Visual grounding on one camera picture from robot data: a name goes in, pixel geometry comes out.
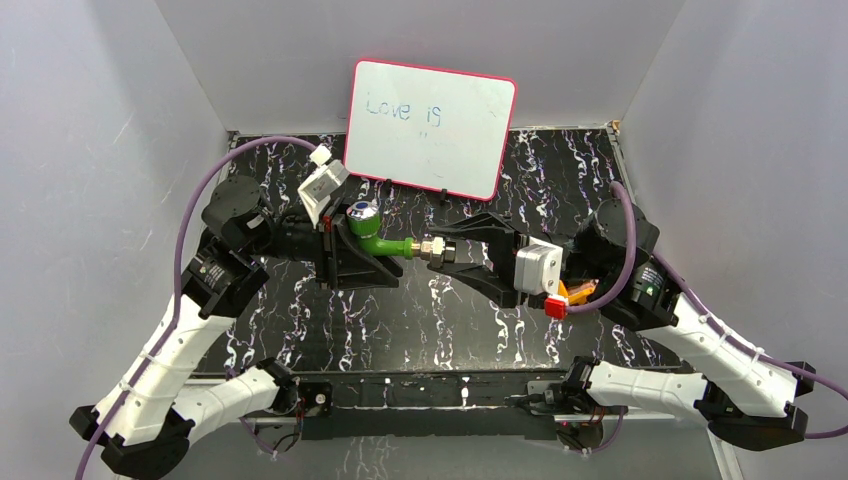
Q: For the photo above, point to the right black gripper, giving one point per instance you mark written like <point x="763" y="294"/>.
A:
<point x="503" y="241"/>

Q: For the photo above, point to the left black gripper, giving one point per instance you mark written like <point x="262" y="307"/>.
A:
<point x="332" y="252"/>

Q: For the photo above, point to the silver hex nut fitting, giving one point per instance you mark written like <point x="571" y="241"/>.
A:
<point x="436" y="251"/>

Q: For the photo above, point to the green water faucet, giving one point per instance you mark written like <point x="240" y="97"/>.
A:
<point x="365" y="222"/>

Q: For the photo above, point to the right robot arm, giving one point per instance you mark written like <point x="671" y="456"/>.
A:
<point x="609" y="265"/>

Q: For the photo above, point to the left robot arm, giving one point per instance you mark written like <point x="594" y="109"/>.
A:
<point x="149" y="420"/>

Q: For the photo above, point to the orange parts bin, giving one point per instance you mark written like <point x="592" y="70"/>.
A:
<point x="577" y="294"/>

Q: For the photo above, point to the pink framed whiteboard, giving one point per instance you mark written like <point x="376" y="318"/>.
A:
<point x="430" y="128"/>

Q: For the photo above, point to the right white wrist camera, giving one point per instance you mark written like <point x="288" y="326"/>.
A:
<point x="537" y="274"/>

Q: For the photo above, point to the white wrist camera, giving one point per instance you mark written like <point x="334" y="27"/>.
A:
<point x="316" y="190"/>
<point x="537" y="274"/>

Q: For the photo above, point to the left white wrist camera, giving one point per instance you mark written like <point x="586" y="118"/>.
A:
<point x="316" y="190"/>

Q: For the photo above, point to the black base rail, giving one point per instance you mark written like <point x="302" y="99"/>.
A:
<point x="450" y="403"/>

